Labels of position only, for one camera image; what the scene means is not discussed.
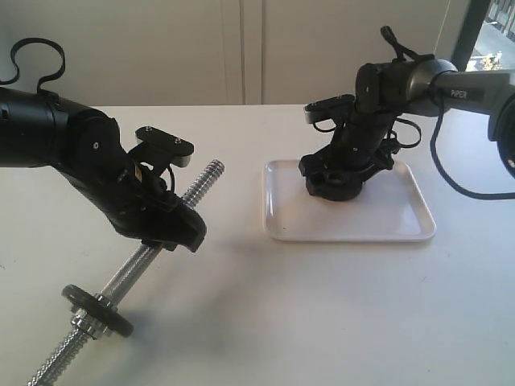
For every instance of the white plastic tray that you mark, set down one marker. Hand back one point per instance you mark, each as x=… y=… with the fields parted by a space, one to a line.
x=390 y=208

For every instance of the chrome spin lock nut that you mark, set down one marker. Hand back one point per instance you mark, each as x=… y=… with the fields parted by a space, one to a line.
x=89 y=325

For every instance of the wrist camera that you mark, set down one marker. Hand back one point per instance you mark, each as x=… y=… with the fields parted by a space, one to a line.
x=336 y=108
x=160 y=148

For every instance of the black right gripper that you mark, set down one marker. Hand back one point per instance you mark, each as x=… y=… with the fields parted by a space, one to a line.
x=356 y=137

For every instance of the black weight plate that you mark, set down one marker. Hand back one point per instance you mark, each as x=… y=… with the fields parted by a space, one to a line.
x=100 y=307
x=334 y=186

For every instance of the chrome dumbbell bar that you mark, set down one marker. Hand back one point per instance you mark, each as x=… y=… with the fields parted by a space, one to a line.
x=115 y=290

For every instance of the dark window frame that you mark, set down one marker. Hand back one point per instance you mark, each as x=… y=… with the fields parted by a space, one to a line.
x=469 y=32

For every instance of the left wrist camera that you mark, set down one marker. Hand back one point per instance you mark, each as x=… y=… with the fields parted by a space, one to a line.
x=160 y=148

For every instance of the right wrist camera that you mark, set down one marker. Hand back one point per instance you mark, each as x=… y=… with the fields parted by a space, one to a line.
x=336 y=108

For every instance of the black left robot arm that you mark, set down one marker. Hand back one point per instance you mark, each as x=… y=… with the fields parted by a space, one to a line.
x=39 y=130

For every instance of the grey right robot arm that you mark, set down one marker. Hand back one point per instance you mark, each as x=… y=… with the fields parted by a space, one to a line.
x=429 y=88

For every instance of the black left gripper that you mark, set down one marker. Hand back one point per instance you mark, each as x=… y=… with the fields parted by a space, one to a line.
x=133 y=196

